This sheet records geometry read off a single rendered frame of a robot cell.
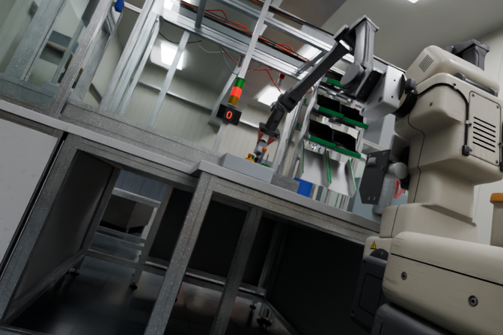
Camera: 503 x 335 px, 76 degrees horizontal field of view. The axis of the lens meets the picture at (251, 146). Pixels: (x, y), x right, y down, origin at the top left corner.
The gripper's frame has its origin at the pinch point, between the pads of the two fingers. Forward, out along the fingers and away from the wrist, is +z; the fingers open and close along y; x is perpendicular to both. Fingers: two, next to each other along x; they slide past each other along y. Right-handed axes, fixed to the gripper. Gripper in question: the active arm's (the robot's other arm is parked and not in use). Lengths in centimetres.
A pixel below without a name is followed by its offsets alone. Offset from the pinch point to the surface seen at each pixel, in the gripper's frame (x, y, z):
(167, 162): 35, 40, 6
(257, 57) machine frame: -138, -3, -15
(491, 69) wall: -291, -335, -107
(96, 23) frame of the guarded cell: 6, 82, -25
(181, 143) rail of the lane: 22.7, 37.0, 2.9
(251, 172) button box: 30.8, 7.8, 0.3
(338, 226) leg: 63, -16, -9
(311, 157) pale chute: -5.6, -29.2, -0.4
